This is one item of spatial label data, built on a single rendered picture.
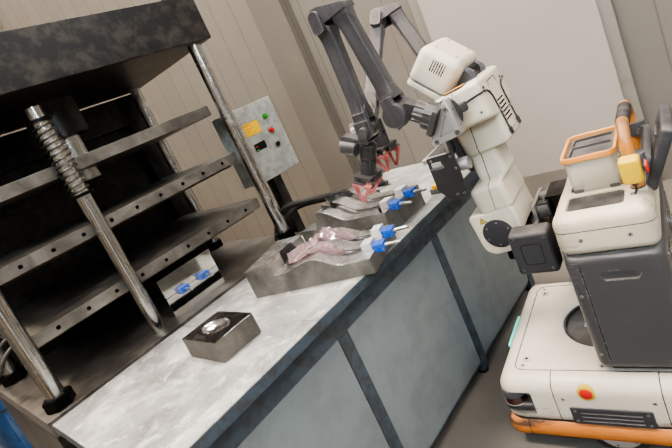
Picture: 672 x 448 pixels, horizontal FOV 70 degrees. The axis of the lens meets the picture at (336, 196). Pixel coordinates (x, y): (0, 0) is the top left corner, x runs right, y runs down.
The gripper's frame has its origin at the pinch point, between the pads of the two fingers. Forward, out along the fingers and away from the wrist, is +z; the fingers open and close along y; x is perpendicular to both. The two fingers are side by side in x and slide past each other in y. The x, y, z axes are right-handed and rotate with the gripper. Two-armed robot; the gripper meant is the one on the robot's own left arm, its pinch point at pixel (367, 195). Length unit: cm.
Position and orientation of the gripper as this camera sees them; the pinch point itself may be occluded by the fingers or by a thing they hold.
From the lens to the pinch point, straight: 170.6
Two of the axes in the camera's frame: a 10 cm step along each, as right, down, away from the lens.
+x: 8.8, 2.1, -4.4
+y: -4.8, 4.1, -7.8
